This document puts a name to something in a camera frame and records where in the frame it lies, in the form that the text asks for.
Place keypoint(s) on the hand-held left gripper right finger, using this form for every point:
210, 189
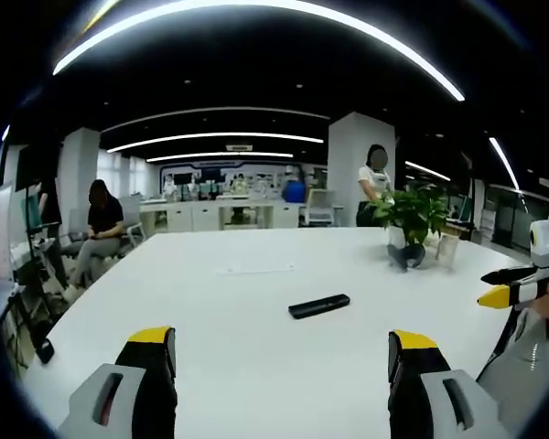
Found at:
416, 370

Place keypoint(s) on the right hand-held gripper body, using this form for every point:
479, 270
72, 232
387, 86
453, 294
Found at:
546, 240

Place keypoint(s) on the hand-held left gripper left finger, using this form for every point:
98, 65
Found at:
142, 366

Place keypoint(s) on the black remote control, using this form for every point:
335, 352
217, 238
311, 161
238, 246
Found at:
319, 305

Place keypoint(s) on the white cup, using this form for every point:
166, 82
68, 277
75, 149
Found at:
447, 249

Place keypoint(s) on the ceiling light strip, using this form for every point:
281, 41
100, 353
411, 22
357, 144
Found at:
505, 164
219, 156
210, 137

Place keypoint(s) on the small black device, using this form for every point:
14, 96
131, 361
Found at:
46, 351

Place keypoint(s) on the green potted plant white pot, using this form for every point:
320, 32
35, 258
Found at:
412, 212

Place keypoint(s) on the black equipment stand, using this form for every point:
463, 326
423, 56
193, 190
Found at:
36, 274

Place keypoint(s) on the grey office chair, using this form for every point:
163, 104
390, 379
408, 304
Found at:
132, 224

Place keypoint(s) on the white counter cabinets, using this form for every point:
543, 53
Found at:
196, 215

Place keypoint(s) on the white mesh office chair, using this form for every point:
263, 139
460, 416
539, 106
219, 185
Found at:
321, 206

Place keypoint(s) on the blue water barrel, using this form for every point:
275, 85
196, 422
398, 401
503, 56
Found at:
294, 191

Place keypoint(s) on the black monitor screen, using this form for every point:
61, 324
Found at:
35, 167

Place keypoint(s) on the long curved ceiling light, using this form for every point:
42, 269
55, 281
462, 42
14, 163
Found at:
256, 13

